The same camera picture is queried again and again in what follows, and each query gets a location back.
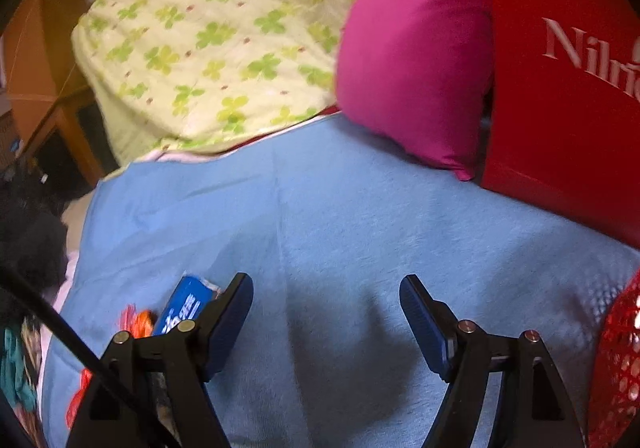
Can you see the red plastic bag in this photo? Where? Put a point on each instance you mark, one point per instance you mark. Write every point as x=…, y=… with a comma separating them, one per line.
x=80, y=395

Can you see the blue blanket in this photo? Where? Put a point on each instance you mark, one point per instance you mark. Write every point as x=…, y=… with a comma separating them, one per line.
x=340, y=228

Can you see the green clover print blanket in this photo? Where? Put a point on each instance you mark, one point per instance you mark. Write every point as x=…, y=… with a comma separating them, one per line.
x=210, y=37

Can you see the pink pillow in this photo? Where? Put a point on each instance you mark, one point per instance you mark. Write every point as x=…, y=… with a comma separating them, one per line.
x=415, y=62

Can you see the blue toothpaste box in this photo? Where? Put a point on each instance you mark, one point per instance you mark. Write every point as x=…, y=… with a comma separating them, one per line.
x=182, y=305

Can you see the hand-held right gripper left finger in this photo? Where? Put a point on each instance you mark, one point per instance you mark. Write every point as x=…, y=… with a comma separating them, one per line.
x=227, y=328

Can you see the orange snack wrapper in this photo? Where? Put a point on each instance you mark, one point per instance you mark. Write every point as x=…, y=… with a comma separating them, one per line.
x=145, y=320

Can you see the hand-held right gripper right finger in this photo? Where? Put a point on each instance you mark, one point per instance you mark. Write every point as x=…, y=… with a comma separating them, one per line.
x=425, y=328

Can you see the red plastic mesh basket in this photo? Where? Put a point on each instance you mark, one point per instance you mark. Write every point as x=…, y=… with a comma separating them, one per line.
x=617, y=368

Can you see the wooden cabinet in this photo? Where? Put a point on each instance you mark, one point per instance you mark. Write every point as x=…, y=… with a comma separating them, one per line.
x=72, y=125

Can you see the black garment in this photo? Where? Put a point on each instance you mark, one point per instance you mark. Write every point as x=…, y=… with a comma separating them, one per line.
x=30, y=238

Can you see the red paper shopping bag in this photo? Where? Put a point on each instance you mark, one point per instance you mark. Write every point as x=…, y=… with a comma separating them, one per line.
x=560, y=127

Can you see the teal cloth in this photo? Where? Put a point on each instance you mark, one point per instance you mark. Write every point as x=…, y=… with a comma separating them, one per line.
x=15, y=368

